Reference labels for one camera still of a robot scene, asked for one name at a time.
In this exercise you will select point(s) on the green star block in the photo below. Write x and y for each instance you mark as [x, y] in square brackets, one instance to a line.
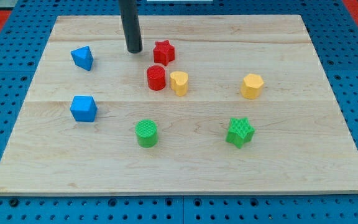
[239, 132]

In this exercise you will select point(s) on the yellow heart block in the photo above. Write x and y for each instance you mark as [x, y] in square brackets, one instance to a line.
[179, 82]

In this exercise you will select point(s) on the light wooden board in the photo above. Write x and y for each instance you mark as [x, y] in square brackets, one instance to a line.
[301, 144]

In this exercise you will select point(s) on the blue triangular prism block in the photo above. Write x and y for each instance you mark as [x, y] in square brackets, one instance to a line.
[83, 57]

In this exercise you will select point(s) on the red star block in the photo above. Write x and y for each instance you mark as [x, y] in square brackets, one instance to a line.
[163, 52]

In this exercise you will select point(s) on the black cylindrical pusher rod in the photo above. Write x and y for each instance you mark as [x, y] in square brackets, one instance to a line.
[131, 26]

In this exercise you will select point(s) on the green cylinder block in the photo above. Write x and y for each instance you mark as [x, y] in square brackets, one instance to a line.
[146, 132]

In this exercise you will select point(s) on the blue cube block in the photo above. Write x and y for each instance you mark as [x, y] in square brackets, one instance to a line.
[83, 108]

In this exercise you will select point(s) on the red cylinder block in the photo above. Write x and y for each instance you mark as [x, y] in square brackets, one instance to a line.
[156, 77]

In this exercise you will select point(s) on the yellow hexagon block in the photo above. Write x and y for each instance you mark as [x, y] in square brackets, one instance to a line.
[252, 86]

